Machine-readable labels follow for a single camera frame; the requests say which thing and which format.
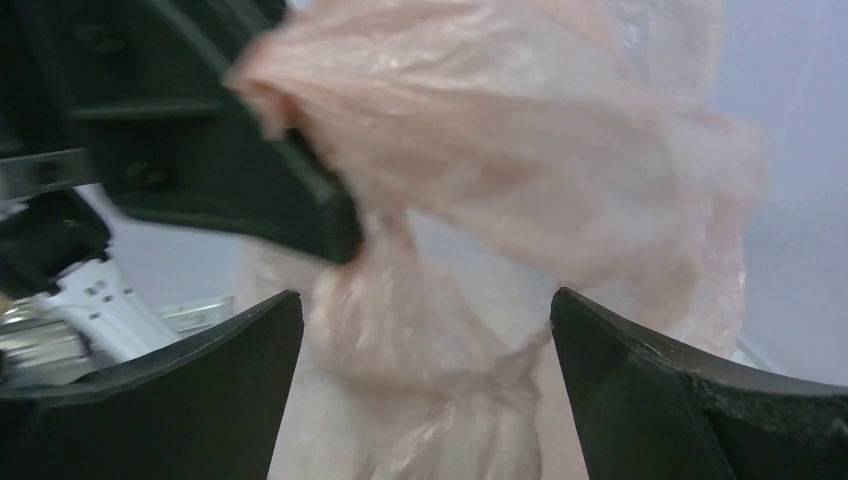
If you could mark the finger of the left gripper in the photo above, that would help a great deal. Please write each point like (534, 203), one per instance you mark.
(174, 146)

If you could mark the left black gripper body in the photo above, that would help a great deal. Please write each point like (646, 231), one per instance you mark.
(66, 90)

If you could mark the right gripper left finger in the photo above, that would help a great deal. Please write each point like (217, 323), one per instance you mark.
(207, 407)

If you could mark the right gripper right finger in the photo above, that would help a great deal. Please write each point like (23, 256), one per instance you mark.
(647, 406)

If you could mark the pink plastic trash bag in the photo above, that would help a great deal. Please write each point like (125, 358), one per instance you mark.
(497, 151)

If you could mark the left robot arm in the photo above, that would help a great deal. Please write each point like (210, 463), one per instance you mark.
(55, 259)

